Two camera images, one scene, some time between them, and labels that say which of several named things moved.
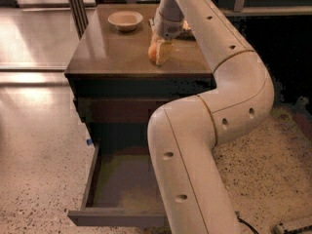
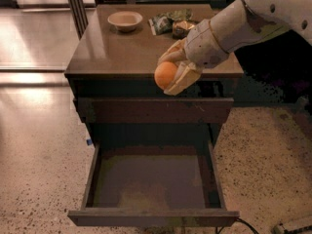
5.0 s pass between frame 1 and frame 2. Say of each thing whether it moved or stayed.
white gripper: moved
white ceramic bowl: stayed
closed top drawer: stayed
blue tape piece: stayed
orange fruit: moved
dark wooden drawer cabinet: stayed
